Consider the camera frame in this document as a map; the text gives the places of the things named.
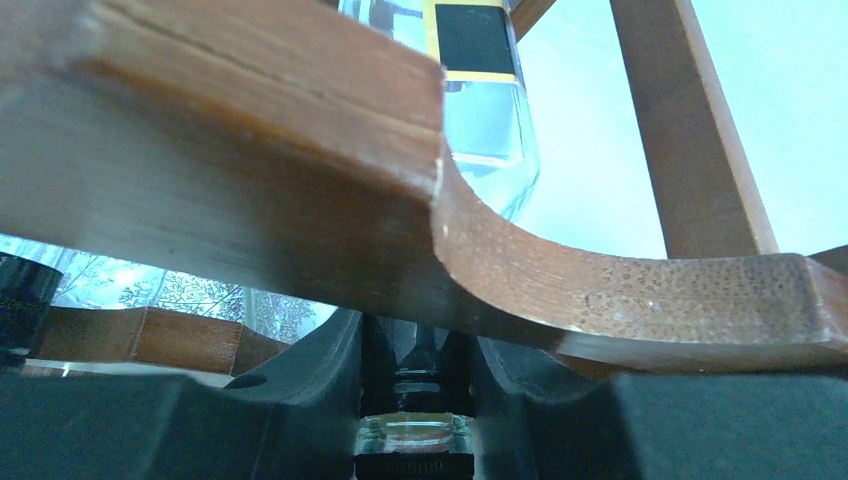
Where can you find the wooden wine rack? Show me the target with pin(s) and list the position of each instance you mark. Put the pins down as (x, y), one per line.
(283, 146)

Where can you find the clear bottle black gold cap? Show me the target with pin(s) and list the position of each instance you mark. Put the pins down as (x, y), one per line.
(417, 407)

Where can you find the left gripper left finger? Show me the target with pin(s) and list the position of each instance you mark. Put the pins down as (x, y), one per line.
(293, 417)

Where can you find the floral table mat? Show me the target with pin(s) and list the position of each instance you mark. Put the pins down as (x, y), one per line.
(95, 281)

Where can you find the clear square liquor bottle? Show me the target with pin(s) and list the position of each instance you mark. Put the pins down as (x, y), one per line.
(27, 291)

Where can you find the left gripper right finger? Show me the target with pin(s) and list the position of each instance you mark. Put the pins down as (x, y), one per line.
(538, 419)

